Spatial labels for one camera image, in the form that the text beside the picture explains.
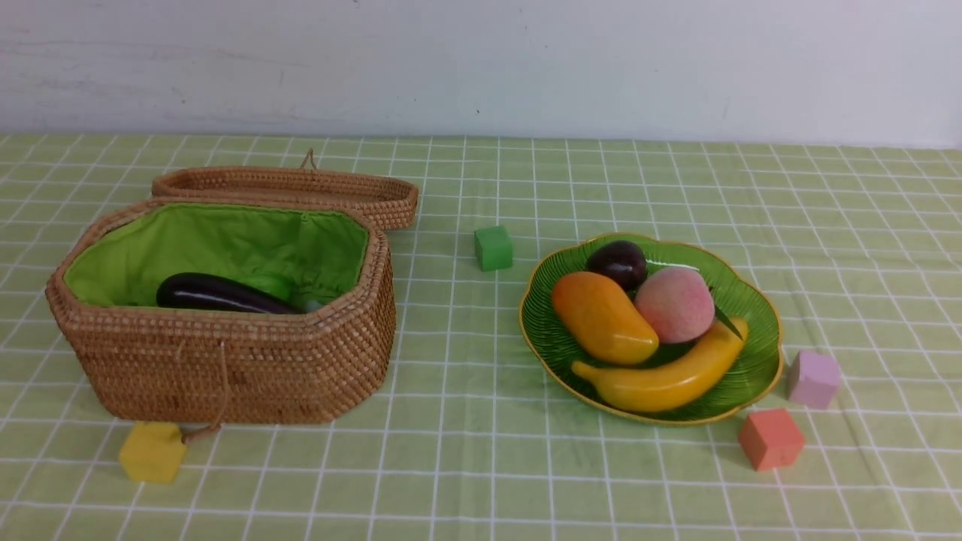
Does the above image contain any orange yellow toy mango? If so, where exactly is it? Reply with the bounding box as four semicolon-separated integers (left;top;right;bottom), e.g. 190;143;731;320
551;271;660;366

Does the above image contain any dark purple toy mangosteen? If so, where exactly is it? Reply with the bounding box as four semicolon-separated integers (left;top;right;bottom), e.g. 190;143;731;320
586;240;649;292

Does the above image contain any pink toy peach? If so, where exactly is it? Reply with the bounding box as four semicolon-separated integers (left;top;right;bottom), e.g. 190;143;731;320
634;266;717;343

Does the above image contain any yellow toy banana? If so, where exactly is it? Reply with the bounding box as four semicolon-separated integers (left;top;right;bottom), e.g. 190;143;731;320
573;316;750;413

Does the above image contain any purple toy eggplant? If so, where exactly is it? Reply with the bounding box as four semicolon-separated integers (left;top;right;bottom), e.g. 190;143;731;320
156;273;303;315

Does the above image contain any green toy bitter gourd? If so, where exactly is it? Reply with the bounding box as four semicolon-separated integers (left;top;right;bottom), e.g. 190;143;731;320
241;273;293;302

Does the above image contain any green foam cube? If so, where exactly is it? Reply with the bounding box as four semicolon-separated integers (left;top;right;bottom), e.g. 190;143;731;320
473;225;514;273

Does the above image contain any wicker basket lid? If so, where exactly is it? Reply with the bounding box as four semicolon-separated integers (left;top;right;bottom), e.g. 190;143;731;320
151;150;420;231

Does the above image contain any green leaf-shaped plate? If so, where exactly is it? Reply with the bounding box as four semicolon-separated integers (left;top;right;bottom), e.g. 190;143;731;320
519;234;785;427

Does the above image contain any red foam cube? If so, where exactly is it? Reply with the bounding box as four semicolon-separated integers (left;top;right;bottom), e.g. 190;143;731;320
738;409;806;470

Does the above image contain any pink foam cube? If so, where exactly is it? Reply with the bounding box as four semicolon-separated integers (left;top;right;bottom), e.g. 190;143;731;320
786;349;842;409

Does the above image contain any brown wicker basket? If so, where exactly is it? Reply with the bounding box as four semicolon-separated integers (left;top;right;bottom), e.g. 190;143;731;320
45;198;398;425

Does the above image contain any yellow foam cube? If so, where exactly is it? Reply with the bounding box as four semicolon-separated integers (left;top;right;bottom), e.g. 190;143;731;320
118;422;188;484

